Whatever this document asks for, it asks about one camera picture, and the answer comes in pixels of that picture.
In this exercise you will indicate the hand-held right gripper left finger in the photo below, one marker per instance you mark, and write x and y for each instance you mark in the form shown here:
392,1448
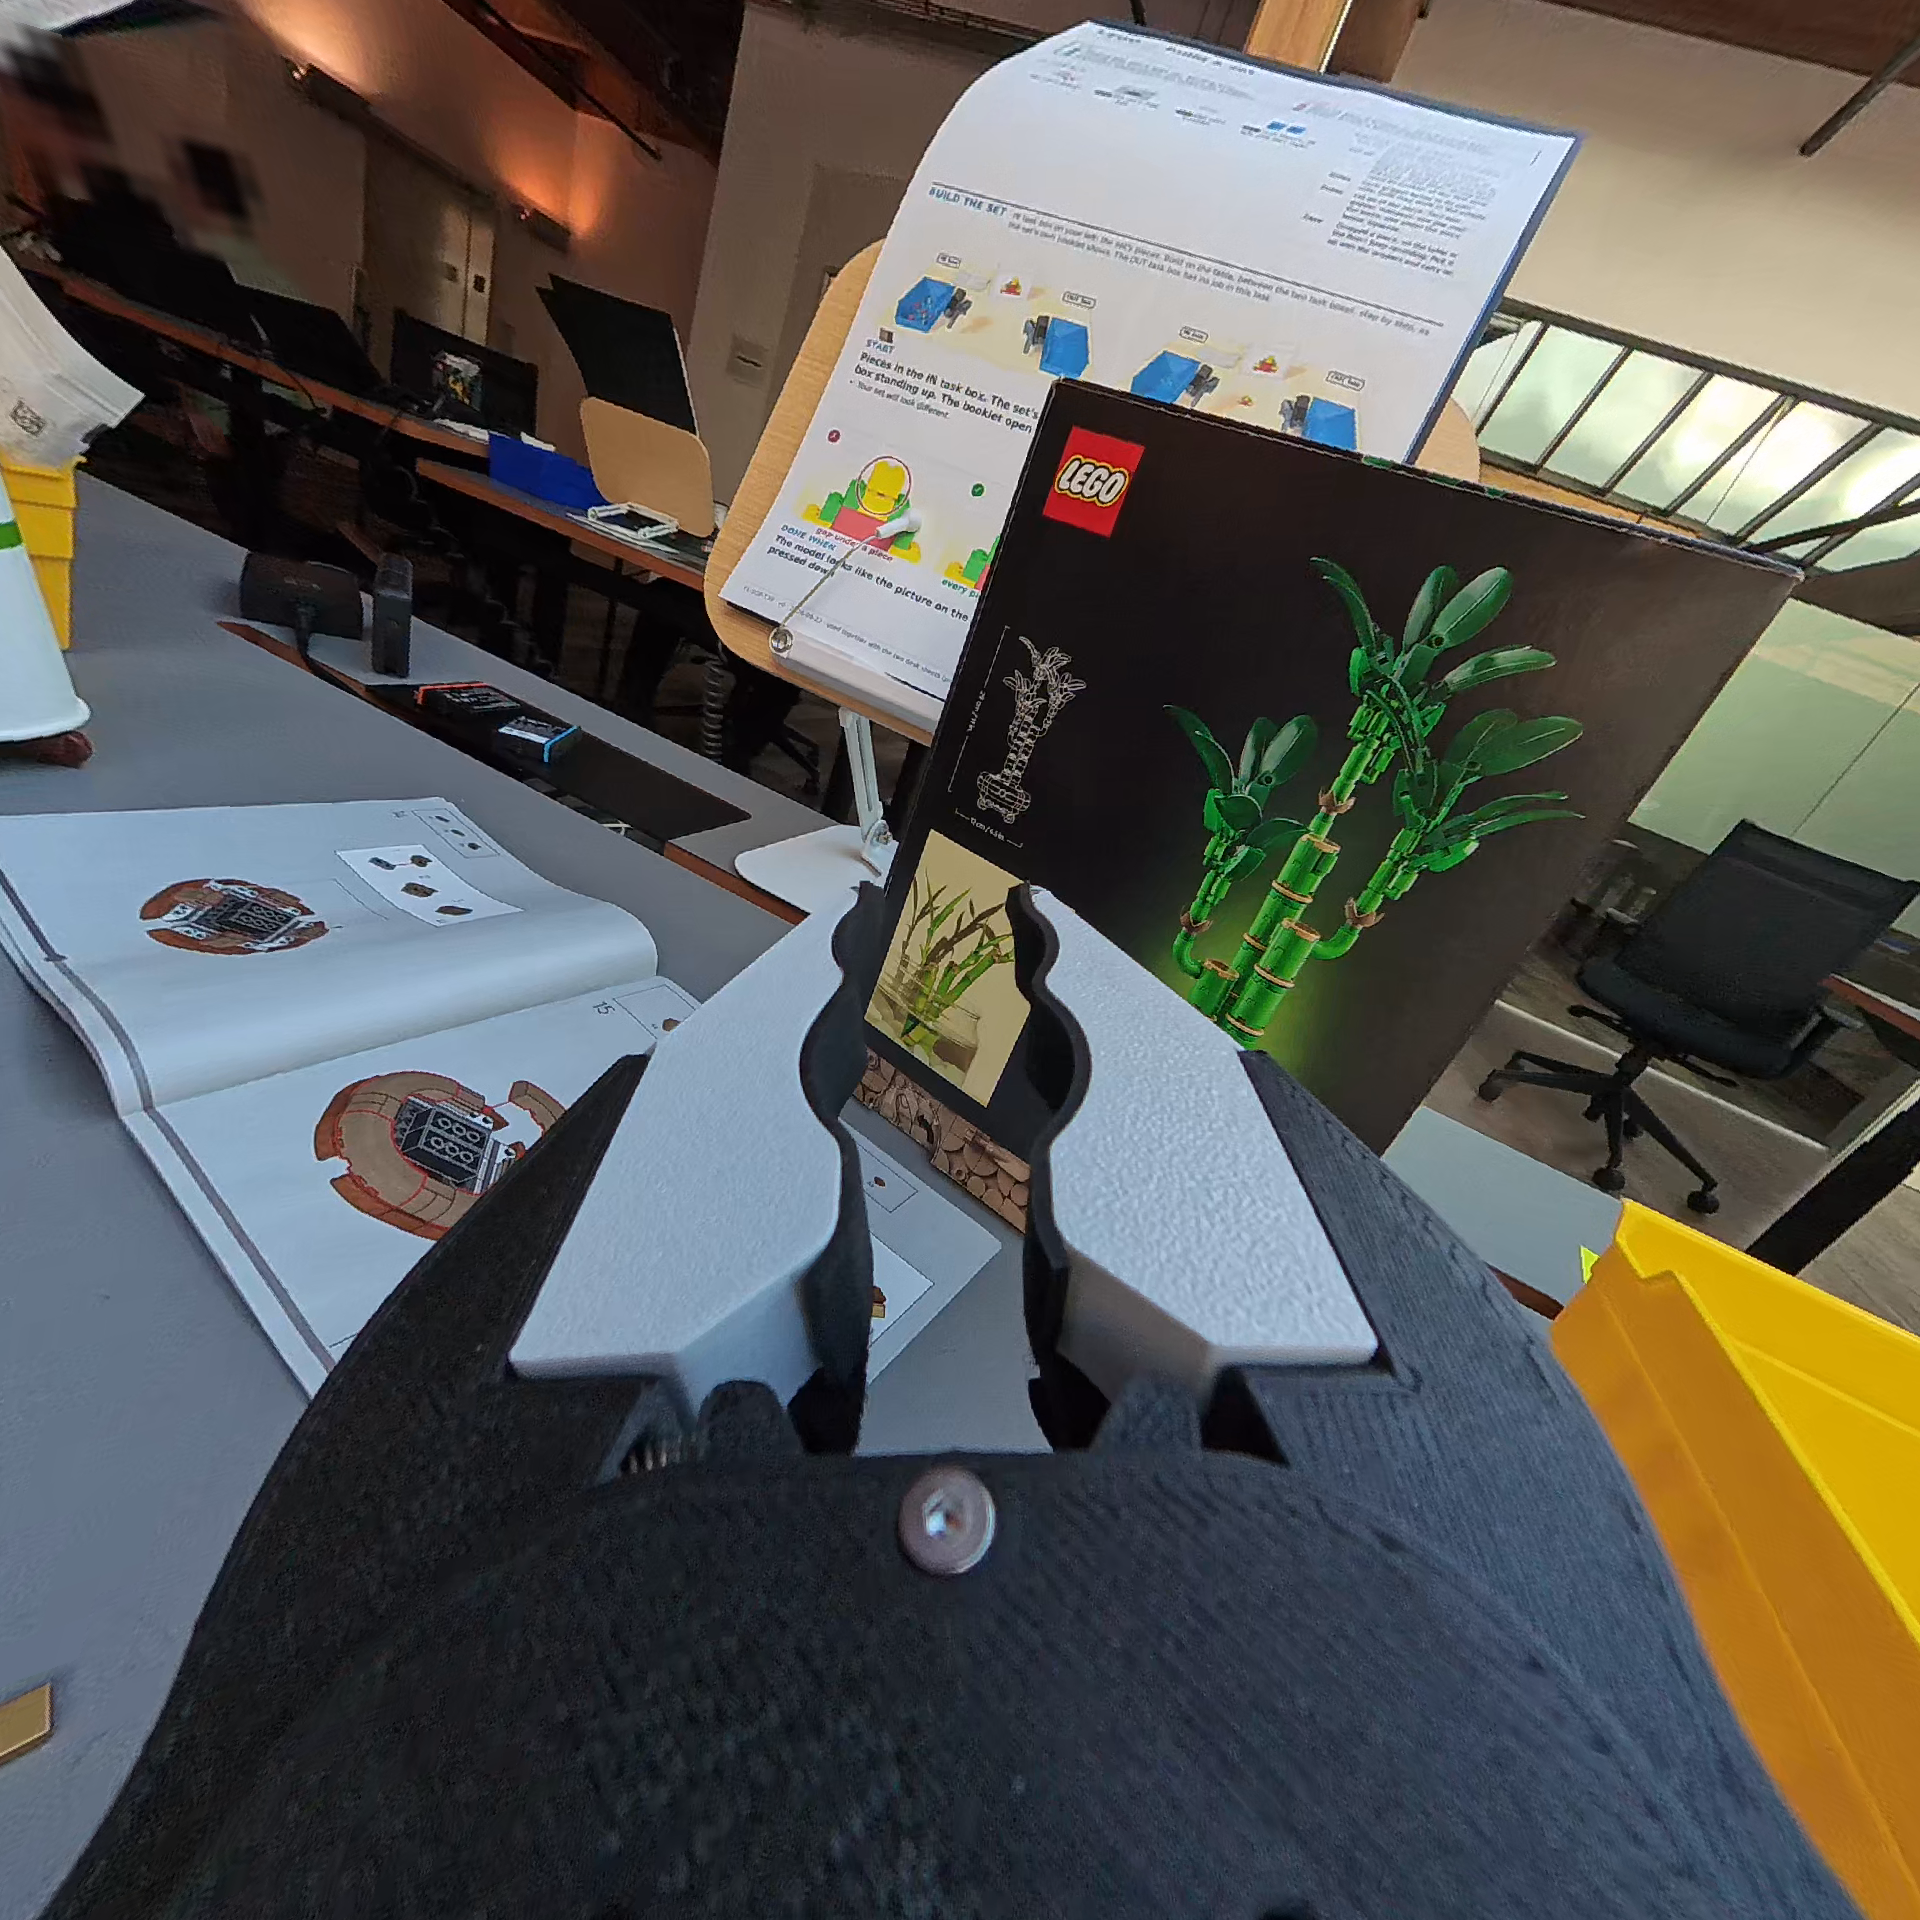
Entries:
690,1184

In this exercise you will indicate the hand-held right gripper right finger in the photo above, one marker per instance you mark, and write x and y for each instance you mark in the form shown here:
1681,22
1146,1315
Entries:
1200,1184

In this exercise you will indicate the cluster of tan lego pieces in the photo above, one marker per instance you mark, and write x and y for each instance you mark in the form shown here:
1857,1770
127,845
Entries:
24,1723

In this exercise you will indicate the open lego instruction booklet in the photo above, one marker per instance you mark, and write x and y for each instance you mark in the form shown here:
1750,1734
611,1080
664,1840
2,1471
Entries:
299,930

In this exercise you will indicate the black lego set box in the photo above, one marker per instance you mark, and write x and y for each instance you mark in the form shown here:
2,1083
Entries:
1499,675

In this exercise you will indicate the reddish brown lego stand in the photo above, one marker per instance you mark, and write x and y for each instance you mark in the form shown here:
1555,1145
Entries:
54,747

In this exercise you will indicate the small black blue box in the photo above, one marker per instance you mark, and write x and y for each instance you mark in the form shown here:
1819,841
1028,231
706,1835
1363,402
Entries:
538,739

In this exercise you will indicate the small black orange box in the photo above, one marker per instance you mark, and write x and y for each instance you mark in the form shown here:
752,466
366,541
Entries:
458,699

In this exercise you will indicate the black office chair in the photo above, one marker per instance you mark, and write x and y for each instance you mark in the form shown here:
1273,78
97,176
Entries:
1770,915

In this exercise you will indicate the black power bank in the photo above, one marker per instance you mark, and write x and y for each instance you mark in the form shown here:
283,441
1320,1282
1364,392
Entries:
392,616

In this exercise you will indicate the dark wooden desk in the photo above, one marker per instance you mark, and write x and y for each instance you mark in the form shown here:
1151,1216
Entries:
1844,1184

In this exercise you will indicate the yellow plastic bin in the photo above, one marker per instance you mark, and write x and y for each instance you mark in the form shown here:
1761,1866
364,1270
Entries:
36,482
1770,1501
58,608
54,541

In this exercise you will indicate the white tablet holder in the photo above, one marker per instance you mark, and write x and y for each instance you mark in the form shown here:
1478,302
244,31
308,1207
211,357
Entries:
630,522

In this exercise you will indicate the black power adapter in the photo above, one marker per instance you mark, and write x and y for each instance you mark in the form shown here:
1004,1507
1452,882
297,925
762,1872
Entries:
292,586

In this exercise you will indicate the small wooden document stand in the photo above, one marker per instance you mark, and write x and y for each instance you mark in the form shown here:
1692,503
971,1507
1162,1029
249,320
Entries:
646,464

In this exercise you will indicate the blue plastic bin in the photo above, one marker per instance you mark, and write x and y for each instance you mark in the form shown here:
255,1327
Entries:
547,474

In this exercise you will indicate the long wooden desk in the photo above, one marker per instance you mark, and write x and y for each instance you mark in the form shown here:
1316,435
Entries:
450,482
376,406

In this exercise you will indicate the task sheet on wooden stand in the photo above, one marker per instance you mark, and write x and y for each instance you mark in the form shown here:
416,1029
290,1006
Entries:
795,389

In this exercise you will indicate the black sheet on stand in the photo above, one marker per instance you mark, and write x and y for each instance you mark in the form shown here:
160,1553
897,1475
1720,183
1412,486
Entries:
623,353

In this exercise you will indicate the black computer monitor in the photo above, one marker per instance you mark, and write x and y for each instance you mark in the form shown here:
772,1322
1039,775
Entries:
464,376

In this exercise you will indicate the white paper cup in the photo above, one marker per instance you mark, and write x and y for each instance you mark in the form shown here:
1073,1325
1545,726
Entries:
30,645

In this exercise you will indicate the printed task instruction sheet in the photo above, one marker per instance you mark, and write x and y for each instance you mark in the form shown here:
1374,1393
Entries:
1200,225

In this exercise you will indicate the white paper bag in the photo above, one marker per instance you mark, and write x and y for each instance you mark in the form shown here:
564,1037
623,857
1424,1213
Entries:
59,359

